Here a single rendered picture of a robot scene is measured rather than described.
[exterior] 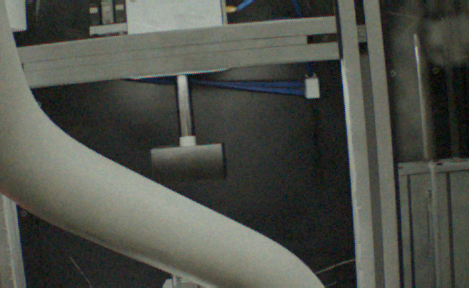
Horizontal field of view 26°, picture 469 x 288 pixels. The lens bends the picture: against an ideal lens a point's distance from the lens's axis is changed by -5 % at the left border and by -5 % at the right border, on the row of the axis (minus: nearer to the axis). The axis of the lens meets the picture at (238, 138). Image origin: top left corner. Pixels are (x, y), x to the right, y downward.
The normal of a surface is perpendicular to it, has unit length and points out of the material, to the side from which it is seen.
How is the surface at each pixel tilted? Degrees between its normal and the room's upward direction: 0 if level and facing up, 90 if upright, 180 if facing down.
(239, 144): 90
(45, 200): 123
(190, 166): 90
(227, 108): 90
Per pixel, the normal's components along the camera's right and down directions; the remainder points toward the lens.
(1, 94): 0.80, 0.32
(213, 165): -0.04, 0.06
